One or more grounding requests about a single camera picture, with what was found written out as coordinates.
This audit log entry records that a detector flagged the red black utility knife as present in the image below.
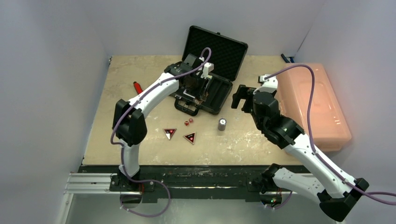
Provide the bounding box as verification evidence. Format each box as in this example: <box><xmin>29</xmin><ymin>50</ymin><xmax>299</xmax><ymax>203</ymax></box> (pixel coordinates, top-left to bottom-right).
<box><xmin>133</xmin><ymin>82</ymin><xmax>143</xmax><ymax>95</ymax></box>

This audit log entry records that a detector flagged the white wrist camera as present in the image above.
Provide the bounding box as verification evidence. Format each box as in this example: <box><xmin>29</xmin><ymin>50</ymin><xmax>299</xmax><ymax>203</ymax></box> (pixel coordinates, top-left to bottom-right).
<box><xmin>197</xmin><ymin>62</ymin><xmax>214</xmax><ymax>79</ymax></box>
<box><xmin>255</xmin><ymin>74</ymin><xmax>278</xmax><ymax>93</ymax></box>

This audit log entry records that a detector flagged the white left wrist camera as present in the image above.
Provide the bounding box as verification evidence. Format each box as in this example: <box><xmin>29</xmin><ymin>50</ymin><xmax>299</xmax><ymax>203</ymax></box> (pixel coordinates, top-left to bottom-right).
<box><xmin>197</xmin><ymin>62</ymin><xmax>214</xmax><ymax>79</ymax></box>

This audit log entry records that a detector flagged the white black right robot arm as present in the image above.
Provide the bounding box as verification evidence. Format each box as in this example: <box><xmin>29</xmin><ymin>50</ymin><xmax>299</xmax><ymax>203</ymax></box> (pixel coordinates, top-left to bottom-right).
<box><xmin>231</xmin><ymin>84</ymin><xmax>369</xmax><ymax>222</ymax></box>

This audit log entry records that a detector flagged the grey purple poker chip stack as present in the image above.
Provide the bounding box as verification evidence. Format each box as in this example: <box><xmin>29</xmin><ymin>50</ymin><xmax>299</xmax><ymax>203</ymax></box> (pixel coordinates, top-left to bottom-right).
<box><xmin>218</xmin><ymin>118</ymin><xmax>227</xmax><ymax>131</ymax></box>

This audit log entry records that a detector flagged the blue backed playing card deck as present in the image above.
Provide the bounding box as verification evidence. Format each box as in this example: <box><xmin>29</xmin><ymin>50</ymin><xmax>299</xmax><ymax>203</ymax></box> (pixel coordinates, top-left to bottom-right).
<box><xmin>183</xmin><ymin>89</ymin><xmax>197</xmax><ymax>100</ymax></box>

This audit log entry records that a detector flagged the blue object behind bin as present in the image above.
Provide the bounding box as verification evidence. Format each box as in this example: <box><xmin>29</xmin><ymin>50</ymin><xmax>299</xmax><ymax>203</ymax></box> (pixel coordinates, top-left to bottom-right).
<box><xmin>280</xmin><ymin>54</ymin><xmax>294</xmax><ymax>63</ymax></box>

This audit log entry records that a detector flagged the black poker set case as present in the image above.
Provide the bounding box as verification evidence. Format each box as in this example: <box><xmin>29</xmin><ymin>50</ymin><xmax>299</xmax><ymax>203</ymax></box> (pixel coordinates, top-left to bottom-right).
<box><xmin>171</xmin><ymin>26</ymin><xmax>248</xmax><ymax>116</ymax></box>

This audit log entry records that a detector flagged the triangular dealer button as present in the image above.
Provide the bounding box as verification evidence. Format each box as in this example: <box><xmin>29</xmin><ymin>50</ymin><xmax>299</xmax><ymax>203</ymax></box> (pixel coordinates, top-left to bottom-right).
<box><xmin>163</xmin><ymin>128</ymin><xmax>177</xmax><ymax>140</ymax></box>
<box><xmin>183</xmin><ymin>132</ymin><xmax>196</xmax><ymax>145</ymax></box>

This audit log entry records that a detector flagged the black aluminium mounting rail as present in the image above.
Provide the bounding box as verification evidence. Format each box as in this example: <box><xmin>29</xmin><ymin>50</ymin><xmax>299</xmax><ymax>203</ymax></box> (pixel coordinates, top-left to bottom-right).
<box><xmin>65</xmin><ymin>165</ymin><xmax>289</xmax><ymax>204</ymax></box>

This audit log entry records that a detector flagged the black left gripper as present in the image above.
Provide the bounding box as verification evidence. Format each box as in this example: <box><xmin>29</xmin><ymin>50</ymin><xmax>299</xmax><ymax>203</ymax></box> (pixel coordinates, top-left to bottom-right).
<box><xmin>186</xmin><ymin>73</ymin><xmax>210</xmax><ymax>101</ymax></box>

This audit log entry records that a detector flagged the translucent pink storage bin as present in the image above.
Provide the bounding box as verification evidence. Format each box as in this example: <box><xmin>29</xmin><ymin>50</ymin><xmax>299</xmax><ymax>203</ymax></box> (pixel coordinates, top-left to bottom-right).
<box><xmin>276</xmin><ymin>63</ymin><xmax>352</xmax><ymax>152</ymax></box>

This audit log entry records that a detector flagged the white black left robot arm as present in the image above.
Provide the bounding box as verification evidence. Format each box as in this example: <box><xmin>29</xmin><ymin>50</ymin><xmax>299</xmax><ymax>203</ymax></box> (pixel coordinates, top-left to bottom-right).
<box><xmin>110</xmin><ymin>48</ymin><xmax>214</xmax><ymax>191</ymax></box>

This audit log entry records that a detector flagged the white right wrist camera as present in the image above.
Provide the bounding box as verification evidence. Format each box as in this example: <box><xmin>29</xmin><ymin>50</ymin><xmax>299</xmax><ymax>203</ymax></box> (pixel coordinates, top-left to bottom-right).
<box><xmin>255</xmin><ymin>74</ymin><xmax>278</xmax><ymax>93</ymax></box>

